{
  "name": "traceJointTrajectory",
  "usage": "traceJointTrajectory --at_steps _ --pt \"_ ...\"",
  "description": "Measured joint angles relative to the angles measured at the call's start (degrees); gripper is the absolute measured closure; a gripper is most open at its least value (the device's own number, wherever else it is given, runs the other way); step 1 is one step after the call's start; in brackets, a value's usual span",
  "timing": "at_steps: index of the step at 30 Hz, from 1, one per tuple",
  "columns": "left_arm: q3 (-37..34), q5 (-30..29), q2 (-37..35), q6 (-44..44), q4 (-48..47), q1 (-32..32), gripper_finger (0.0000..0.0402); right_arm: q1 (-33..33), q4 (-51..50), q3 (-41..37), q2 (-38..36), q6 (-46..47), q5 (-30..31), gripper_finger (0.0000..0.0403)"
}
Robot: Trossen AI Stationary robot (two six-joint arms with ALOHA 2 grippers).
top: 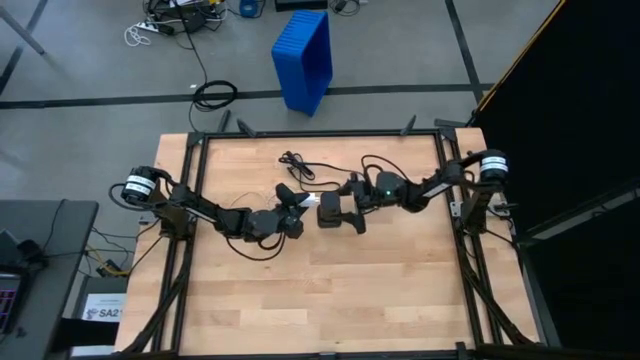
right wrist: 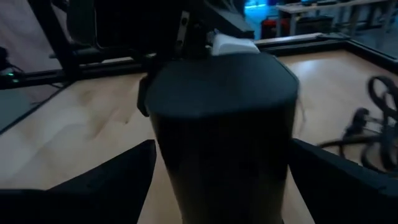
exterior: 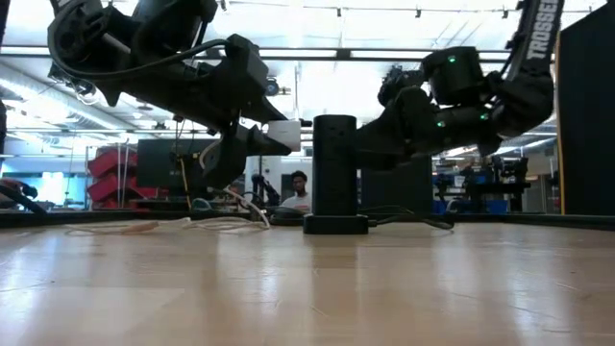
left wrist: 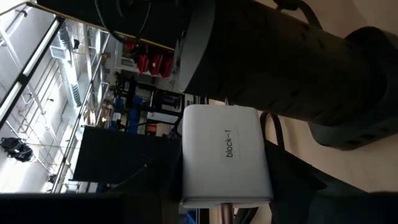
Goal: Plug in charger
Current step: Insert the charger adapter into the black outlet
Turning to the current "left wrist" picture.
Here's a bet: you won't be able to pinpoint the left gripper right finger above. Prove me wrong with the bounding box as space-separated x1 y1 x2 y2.
266 139 398 224

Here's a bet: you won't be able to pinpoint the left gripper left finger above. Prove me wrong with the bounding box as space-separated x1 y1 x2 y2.
0 145 184 224

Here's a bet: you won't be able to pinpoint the white charging cable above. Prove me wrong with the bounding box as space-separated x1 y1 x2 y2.
218 202 236 224

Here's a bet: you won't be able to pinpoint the white charger block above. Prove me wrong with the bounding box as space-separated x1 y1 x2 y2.
179 104 275 210

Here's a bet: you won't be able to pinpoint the black tower power strip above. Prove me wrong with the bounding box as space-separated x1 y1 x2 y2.
173 0 398 152

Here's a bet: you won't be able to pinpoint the black partition panel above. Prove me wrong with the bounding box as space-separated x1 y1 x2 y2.
72 125 184 195

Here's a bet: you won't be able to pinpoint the black ceiling device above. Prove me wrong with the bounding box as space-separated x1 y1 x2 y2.
0 136 34 163

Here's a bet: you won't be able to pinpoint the background robot rig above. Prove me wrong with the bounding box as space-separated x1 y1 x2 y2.
101 73 184 136

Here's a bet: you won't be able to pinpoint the red storage bins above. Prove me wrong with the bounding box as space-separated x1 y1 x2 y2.
123 40 175 79

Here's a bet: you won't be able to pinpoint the black overhead rig beam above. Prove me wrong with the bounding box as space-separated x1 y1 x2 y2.
0 17 67 128

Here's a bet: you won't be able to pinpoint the black curtain yellow edge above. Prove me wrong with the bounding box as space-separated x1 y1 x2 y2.
35 0 187 52

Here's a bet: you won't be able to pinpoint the grey ventilation duct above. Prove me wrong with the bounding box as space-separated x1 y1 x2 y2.
57 26 84 109

